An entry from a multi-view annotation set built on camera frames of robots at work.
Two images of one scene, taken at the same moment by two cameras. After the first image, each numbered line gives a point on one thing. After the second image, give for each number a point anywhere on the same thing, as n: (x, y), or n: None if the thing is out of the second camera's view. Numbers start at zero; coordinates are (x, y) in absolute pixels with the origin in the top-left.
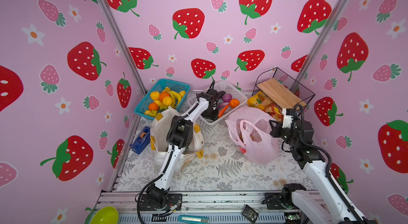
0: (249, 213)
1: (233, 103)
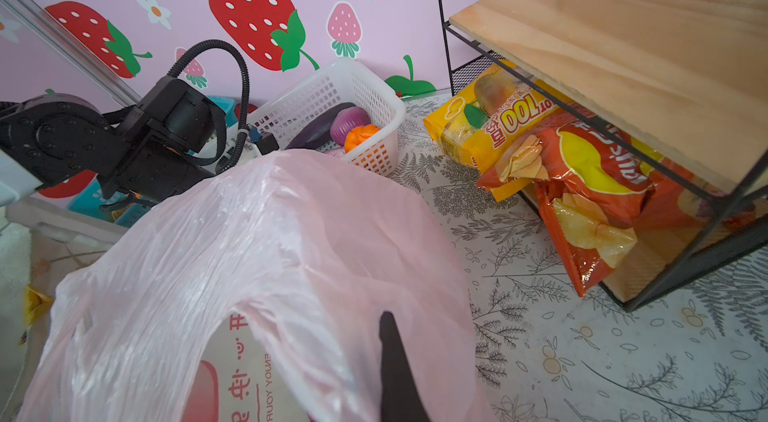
0: None
1: (359, 135)
